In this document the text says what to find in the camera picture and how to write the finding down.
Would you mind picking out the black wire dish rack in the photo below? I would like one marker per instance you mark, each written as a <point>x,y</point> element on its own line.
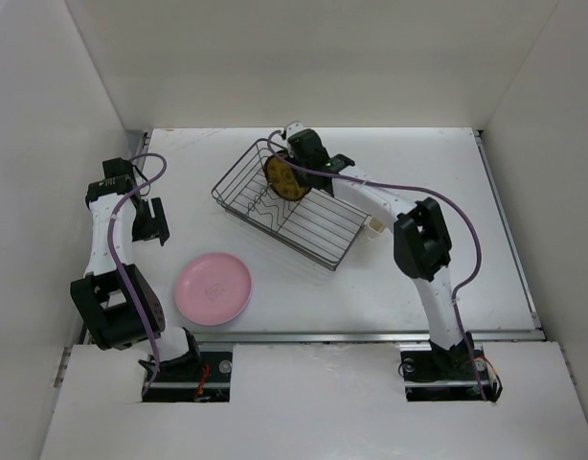
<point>319,227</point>

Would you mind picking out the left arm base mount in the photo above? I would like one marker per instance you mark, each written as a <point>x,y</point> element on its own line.
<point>201,375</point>

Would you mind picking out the pink plate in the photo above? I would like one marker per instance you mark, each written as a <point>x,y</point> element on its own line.
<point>213,289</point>

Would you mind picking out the beige cutlery holder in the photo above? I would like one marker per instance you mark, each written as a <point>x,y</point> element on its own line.
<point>374,228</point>

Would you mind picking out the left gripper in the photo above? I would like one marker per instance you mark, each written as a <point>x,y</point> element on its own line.
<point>154,226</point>

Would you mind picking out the aluminium front rail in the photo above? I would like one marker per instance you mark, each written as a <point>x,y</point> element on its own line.
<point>535,335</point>

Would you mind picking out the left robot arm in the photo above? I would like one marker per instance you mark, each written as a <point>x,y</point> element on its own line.
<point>115,301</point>

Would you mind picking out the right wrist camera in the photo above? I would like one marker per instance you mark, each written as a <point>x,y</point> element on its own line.
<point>292,129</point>

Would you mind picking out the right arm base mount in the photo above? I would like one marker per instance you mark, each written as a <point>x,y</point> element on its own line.
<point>429,376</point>

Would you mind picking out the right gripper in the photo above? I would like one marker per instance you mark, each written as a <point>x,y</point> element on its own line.
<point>292,156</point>

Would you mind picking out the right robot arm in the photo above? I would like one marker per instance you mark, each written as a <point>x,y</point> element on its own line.
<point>421,241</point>

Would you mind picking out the yellow black plate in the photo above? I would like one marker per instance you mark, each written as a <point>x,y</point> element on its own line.
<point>281,178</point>

